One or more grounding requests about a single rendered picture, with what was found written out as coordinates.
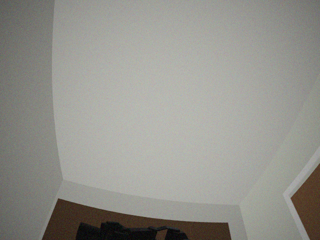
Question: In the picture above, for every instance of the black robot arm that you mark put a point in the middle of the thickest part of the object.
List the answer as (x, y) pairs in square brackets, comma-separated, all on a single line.
[(115, 231)]

